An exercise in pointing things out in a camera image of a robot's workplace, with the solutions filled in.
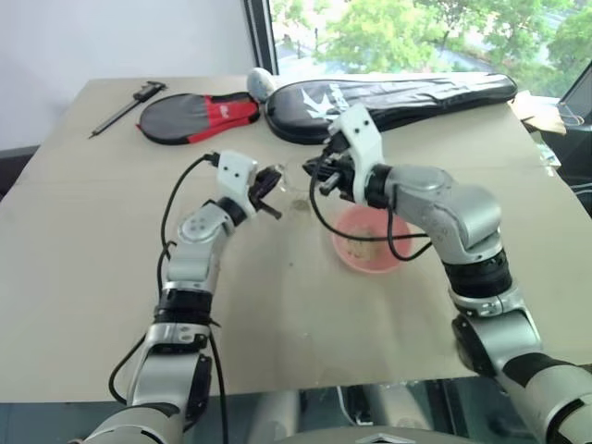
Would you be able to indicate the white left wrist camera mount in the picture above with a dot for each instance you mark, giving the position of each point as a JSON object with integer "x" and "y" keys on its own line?
{"x": 233, "y": 178}

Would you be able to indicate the brown cardboard box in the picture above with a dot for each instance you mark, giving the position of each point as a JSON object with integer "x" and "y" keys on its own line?
{"x": 538, "y": 113}

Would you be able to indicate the black vernier caliper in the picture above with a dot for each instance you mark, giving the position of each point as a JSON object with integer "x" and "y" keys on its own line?
{"x": 145, "y": 89}

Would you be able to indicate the pink plastic bowl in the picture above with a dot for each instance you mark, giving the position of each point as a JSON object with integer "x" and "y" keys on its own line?
{"x": 400, "y": 231}

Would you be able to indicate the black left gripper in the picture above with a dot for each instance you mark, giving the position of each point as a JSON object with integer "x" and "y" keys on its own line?
{"x": 262, "y": 186}

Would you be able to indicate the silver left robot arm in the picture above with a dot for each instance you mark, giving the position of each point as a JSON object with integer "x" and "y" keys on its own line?
{"x": 194, "y": 263}

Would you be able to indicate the black window frame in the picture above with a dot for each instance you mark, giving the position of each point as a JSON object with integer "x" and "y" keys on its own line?
{"x": 262, "y": 37}

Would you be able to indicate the beige oatmeal heap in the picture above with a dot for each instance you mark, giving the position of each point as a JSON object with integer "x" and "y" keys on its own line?
{"x": 361, "y": 250}

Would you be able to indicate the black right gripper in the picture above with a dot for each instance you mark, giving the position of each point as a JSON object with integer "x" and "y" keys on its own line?
{"x": 344, "y": 173}

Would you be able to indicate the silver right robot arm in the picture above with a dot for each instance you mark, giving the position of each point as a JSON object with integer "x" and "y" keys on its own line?
{"x": 462, "y": 208}

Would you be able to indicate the white grey oval object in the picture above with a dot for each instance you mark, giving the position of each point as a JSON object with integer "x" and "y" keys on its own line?
{"x": 259, "y": 83}

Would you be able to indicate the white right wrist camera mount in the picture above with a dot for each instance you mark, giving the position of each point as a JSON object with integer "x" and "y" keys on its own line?
{"x": 363, "y": 139}

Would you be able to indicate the clear glass mug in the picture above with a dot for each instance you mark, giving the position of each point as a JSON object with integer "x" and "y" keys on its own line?
{"x": 293, "y": 180}

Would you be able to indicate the red and black racket cover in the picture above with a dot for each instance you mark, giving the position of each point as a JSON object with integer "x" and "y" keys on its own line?
{"x": 185, "y": 118}

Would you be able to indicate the black monitor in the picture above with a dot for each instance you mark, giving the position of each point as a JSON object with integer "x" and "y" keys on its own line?
{"x": 580, "y": 94}

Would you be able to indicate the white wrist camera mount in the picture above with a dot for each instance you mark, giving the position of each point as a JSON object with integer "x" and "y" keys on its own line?
{"x": 363, "y": 139}
{"x": 233, "y": 178}

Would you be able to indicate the long black racket bag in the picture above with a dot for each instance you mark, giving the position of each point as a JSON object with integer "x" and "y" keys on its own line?
{"x": 416, "y": 99}

